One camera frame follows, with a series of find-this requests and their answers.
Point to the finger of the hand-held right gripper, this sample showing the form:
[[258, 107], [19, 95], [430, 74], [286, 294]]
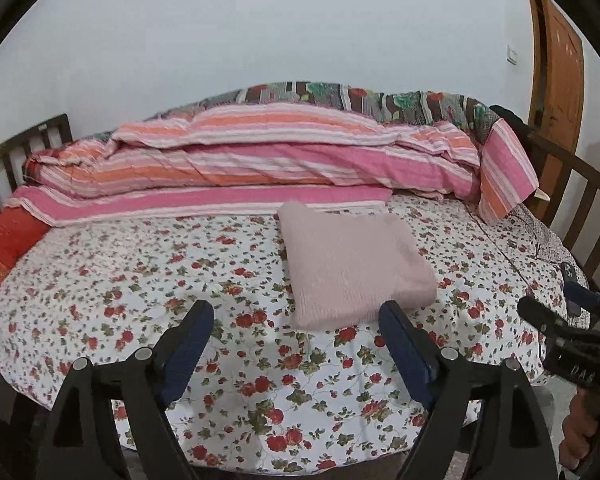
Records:
[[582, 296], [536, 310]]

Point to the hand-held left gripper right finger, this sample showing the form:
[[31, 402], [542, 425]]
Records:
[[405, 355]]

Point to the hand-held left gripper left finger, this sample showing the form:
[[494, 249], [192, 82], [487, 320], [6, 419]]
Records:
[[187, 355]]

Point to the pink knit sweater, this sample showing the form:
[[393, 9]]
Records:
[[350, 265]]

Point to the person's right hand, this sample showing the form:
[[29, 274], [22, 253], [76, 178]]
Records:
[[577, 435]]

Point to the floral bed sheet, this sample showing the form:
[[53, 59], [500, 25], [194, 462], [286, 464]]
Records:
[[155, 270]]

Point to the dark wooden footboard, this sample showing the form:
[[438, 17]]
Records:
[[570, 170]]

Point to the dark cloth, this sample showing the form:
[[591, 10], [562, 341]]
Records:
[[507, 117]]

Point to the red pillow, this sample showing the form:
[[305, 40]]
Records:
[[5, 245]]

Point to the pink striped quilt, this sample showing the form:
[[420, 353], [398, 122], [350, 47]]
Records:
[[280, 160]]

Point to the wooden door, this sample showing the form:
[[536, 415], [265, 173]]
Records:
[[560, 60]]

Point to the dark wooden headboard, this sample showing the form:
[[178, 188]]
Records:
[[55, 127]]

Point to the patchwork floral quilt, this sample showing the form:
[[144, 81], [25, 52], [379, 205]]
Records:
[[330, 92]]

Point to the white wall switch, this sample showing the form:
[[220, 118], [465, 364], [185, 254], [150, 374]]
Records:
[[513, 55]]

